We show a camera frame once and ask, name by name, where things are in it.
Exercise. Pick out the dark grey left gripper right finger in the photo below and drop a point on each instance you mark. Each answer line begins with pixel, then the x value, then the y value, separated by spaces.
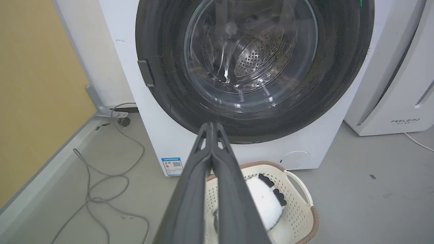
pixel 234 203

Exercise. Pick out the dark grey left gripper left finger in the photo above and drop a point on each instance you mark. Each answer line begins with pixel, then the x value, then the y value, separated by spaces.
pixel 190 203

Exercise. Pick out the round black washing machine door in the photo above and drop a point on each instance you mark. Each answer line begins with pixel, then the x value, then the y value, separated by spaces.
pixel 339 67

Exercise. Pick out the white washing machine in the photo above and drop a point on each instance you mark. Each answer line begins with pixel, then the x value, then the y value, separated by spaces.
pixel 162 128

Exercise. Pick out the white black plush panda toy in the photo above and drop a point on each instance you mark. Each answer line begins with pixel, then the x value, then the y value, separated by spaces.
pixel 264 200

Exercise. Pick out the blue energy label sticker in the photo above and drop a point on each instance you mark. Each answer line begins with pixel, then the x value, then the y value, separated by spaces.
pixel 173 166

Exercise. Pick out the cream plastic laundry basket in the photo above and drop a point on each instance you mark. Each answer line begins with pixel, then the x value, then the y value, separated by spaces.
pixel 298 217

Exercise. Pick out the white Feelbird appliance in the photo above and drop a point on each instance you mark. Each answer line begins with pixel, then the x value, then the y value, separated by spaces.
pixel 393 81

